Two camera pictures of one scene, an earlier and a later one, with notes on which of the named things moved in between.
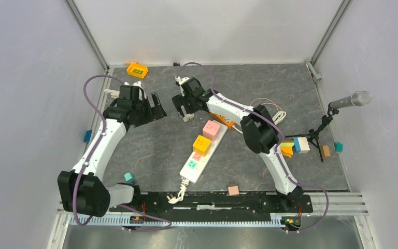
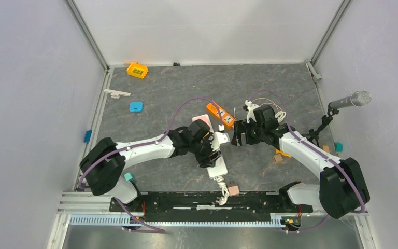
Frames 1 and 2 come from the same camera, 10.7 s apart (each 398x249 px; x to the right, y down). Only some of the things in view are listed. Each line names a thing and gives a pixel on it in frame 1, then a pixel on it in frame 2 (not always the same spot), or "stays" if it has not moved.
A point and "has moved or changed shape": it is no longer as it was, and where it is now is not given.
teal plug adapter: x=129 y=179 stays
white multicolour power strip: x=196 y=161 -> x=220 y=169
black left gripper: x=157 y=112 -> x=204 y=161
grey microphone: x=358 y=98 stays
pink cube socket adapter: x=211 y=130 has moved or changed shape
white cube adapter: x=188 y=116 -> x=219 y=137
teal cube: x=87 y=136 stays
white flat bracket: x=113 y=93 stays
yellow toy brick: x=137 y=70 stays
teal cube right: x=338 y=146 stays
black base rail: x=212 y=205 stays
